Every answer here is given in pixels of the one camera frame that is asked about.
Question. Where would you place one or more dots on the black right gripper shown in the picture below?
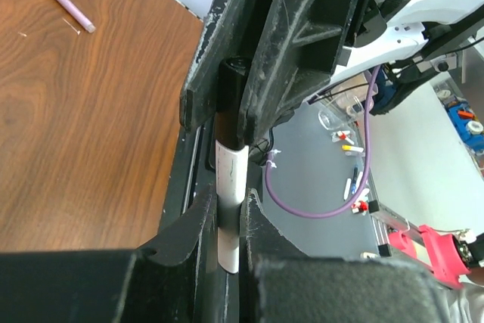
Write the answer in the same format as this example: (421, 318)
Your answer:
(297, 53)

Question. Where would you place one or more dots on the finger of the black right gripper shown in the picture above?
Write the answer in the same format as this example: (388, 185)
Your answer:
(232, 28)

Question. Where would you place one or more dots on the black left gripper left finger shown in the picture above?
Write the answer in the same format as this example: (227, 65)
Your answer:
(171, 278)

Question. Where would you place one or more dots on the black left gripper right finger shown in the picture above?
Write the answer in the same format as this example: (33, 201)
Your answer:
(279, 283)

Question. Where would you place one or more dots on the small black pen cap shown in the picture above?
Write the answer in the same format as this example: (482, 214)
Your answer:
(232, 78)

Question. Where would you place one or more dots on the white marker with black end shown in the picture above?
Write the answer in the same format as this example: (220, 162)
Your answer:
(231, 187)

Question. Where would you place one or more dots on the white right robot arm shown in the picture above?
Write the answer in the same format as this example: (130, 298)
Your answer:
(424, 28)

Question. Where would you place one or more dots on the clear plastic cup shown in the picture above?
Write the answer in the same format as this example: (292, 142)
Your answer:
(338, 112)

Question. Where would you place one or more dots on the blue parts box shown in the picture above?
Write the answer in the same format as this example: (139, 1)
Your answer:
(468, 127)

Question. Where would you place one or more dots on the aluminium frame rail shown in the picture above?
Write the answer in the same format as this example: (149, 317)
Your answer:
(389, 224)

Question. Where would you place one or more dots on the red black tool handle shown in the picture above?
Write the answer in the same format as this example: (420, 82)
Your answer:
(452, 254)

